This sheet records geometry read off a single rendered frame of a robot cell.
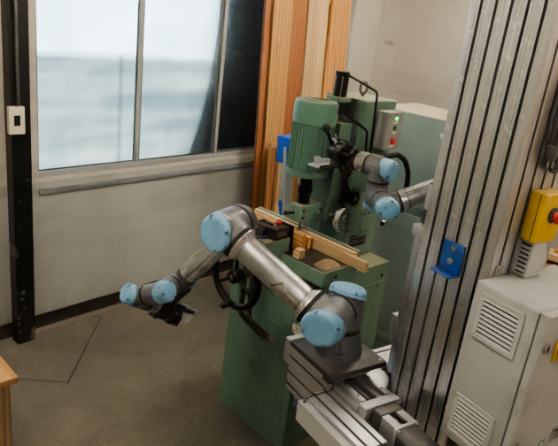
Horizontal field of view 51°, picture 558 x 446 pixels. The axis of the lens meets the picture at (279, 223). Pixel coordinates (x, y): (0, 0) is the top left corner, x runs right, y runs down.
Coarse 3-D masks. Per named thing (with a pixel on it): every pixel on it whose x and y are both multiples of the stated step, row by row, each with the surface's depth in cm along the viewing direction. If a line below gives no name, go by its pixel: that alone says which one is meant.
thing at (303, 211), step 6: (294, 204) 245; (300, 204) 246; (306, 204) 247; (312, 204) 248; (318, 204) 251; (288, 210) 249; (294, 210) 246; (300, 210) 244; (306, 210) 246; (312, 210) 249; (288, 216) 249; (294, 216) 246; (300, 216) 245; (306, 216) 248; (312, 216) 250; (300, 222) 251
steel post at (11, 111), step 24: (24, 0) 260; (24, 24) 263; (24, 48) 266; (24, 72) 270; (24, 96) 273; (24, 120) 274; (24, 144) 280; (24, 168) 284; (24, 192) 288; (24, 216) 292; (24, 240) 296; (24, 264) 300; (24, 288) 304; (24, 312) 308; (24, 336) 313
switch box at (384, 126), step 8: (384, 112) 244; (392, 112) 244; (400, 112) 248; (384, 120) 245; (392, 120) 245; (400, 120) 250; (376, 128) 248; (384, 128) 246; (392, 128) 247; (376, 136) 249; (384, 136) 246; (392, 136) 249; (376, 144) 250; (384, 144) 247; (392, 144) 251
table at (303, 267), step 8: (312, 248) 247; (288, 256) 236; (312, 256) 239; (320, 256) 240; (328, 256) 241; (288, 264) 237; (296, 264) 233; (304, 264) 230; (344, 264) 235; (296, 272) 234; (304, 272) 231; (312, 272) 228; (320, 272) 225; (328, 272) 226; (336, 272) 229; (344, 272) 233; (352, 272) 237; (312, 280) 228; (320, 280) 225; (328, 280) 227; (336, 280) 231; (344, 280) 235
